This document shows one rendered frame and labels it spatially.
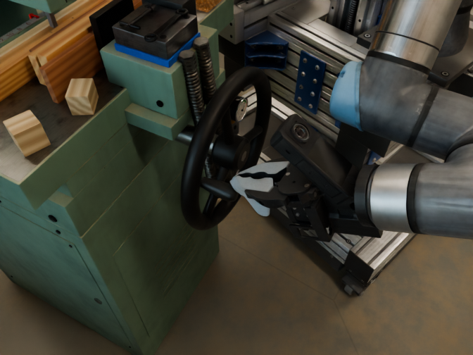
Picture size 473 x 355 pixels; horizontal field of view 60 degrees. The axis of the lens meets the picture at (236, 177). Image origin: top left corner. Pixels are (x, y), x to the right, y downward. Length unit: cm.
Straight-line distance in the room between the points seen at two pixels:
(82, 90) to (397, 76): 44
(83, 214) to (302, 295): 91
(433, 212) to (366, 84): 17
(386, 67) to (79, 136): 43
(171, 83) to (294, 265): 101
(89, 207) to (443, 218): 54
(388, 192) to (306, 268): 108
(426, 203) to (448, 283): 121
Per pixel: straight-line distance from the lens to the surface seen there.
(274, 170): 55
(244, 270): 149
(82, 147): 67
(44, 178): 64
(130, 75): 69
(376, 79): 51
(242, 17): 118
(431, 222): 45
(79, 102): 66
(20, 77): 77
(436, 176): 45
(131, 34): 65
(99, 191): 75
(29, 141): 63
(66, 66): 71
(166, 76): 63
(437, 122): 50
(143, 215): 91
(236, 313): 142
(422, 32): 51
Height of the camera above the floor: 132
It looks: 50 degrees down
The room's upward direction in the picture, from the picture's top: straight up
